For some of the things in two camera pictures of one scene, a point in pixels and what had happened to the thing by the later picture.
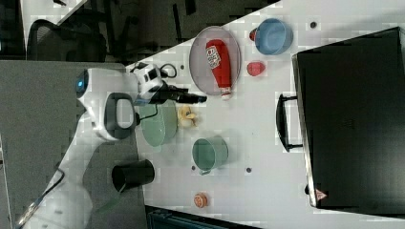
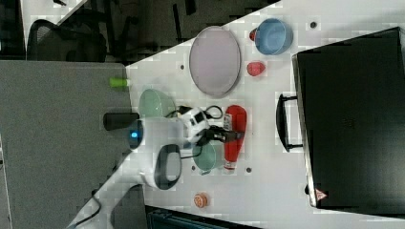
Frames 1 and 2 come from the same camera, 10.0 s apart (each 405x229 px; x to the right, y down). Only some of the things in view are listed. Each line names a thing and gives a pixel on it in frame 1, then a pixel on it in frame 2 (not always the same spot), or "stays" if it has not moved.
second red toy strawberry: x=252 y=34 stays
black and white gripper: x=153 y=89 to x=197 y=128
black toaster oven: x=349 y=117 stays
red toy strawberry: x=255 y=69 stays
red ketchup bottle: x=219 y=58 to x=235 y=120
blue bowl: x=273 y=36 stays
